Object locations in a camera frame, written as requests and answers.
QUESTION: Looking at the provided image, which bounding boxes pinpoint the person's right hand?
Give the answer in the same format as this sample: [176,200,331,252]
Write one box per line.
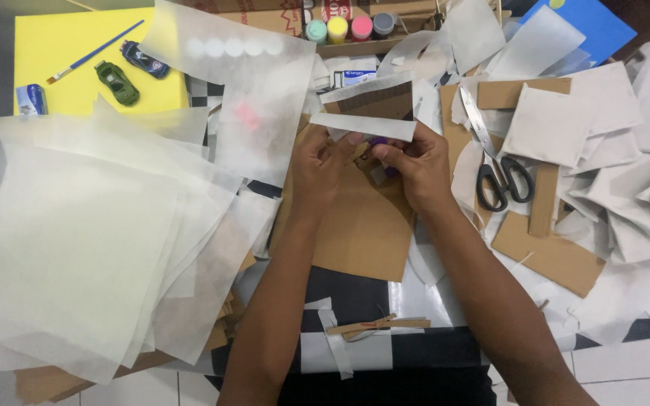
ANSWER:
[370,121,457,214]

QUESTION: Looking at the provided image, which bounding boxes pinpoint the person's left hand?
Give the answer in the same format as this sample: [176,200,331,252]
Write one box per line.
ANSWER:
[289,126,365,216]

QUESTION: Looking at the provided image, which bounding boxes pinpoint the small purple stapler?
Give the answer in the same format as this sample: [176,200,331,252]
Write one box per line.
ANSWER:
[368,136,400,179]

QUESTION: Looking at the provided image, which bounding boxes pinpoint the white wrapping paper sheet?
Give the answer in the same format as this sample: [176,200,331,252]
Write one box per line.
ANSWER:
[309,70,418,143]

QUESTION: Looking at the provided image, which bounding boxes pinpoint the small brown cardboard square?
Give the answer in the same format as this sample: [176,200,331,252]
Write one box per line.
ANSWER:
[325,80,414,122]

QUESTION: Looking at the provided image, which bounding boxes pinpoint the large brown cardboard sheet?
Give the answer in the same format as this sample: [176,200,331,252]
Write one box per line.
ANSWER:
[270,115,417,284]

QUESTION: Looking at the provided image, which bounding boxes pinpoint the large translucent white sheet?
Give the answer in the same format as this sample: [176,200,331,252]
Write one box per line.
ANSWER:
[138,0,318,188]

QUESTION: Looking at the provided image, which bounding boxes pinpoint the white and blue staple box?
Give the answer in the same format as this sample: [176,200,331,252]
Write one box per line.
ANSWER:
[332,69,380,89]

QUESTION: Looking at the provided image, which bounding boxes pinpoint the wide brown cardboard offcut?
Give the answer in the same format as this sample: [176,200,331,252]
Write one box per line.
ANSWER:
[476,77,573,111]

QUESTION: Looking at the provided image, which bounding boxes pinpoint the narrow brown cardboard strip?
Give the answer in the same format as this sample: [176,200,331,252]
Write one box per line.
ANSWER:
[529,162,561,238]

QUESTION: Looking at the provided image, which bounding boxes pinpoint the green lid paint pot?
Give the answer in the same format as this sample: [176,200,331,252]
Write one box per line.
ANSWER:
[305,19,328,46]

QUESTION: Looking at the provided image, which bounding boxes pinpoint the black white chequered tablecloth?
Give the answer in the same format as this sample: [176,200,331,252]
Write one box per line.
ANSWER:
[187,79,650,395]

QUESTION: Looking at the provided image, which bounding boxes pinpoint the yellow lid paint pot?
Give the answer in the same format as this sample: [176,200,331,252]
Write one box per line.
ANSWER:
[326,16,349,45]

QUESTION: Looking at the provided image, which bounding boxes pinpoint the pink lid paint pot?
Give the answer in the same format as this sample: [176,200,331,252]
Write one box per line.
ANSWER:
[350,15,374,42]

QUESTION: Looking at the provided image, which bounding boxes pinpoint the grey lid paint pot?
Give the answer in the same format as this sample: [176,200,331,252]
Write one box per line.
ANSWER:
[372,12,397,40]

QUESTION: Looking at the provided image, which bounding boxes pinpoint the long brown cardboard offcut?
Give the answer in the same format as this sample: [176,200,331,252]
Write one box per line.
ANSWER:
[491,211,607,299]

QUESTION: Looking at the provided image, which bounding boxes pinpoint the brown cardboard box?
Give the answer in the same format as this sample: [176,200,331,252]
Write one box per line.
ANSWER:
[175,0,453,58]

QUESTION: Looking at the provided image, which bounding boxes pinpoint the bundle of wooden sticks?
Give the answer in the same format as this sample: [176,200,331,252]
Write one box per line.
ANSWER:
[326,313,432,342]

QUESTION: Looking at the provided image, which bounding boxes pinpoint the white paper strip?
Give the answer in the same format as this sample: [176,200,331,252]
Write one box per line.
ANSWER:
[302,297,355,381]

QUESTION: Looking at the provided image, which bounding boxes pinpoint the dark blue toy car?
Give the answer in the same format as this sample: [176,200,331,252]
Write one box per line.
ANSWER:
[120,40,171,80]

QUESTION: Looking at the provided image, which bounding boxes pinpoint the heap of white wrapped squares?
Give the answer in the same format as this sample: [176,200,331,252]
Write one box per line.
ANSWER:
[500,25,650,346]

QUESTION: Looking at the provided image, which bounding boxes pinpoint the green toy car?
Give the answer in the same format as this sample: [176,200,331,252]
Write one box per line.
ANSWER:
[94,60,141,107]

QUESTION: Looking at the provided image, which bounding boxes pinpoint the blue paper sheet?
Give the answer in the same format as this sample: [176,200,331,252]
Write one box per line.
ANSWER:
[518,0,638,67]

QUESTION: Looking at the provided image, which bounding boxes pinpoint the pile of white tissue sheets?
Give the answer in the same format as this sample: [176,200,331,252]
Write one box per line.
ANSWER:
[0,95,282,386]

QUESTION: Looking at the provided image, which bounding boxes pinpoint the yellow foam sheet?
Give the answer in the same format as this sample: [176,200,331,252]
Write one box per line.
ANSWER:
[14,7,190,117]

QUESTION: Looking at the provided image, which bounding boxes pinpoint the black handled scissors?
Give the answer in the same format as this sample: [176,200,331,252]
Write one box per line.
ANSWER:
[459,85,536,213]

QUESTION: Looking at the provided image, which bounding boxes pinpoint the blue handled paintbrush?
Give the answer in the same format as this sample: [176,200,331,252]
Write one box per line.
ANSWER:
[46,20,146,86]

